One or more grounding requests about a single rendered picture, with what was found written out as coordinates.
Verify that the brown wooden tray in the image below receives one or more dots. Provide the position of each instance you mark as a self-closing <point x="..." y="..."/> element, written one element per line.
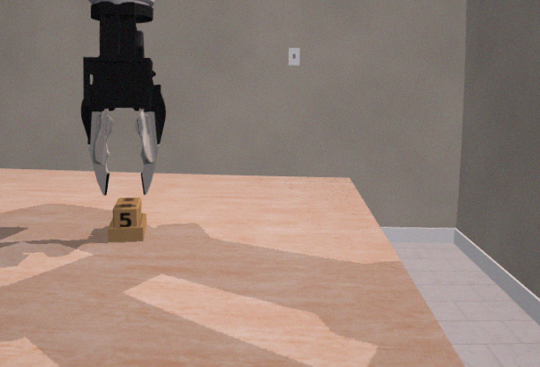
<point x="127" y="233"/>

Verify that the brown wooden number cube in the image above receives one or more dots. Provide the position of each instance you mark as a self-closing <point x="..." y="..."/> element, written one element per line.
<point x="126" y="215"/>
<point x="132" y="200"/>

